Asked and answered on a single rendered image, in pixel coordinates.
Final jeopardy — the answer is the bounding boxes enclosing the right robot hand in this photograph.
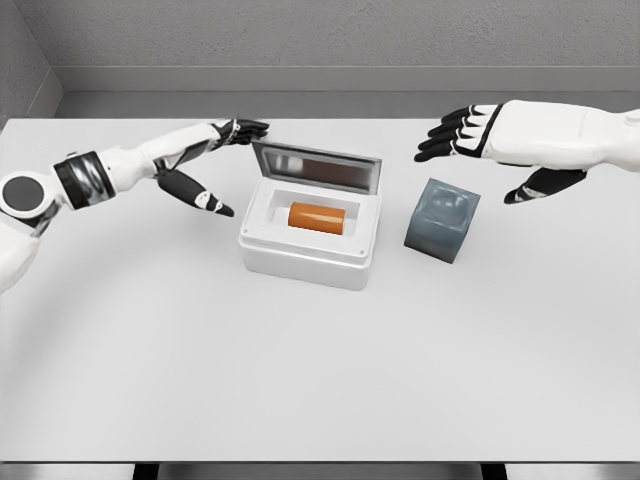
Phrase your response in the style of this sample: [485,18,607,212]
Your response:
[413,100,609,205]

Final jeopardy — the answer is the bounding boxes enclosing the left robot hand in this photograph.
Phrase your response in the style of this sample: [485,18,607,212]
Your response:
[149,118,271,219]

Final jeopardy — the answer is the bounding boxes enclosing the grey-blue cube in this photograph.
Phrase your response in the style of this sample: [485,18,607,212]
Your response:
[403,176,482,265]

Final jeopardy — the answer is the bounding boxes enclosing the white box with hinged lid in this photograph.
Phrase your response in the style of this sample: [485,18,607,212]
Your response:
[238,139,384,292]

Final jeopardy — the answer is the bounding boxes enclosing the orange cylinder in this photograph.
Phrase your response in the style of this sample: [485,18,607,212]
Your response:
[287,201,347,237]

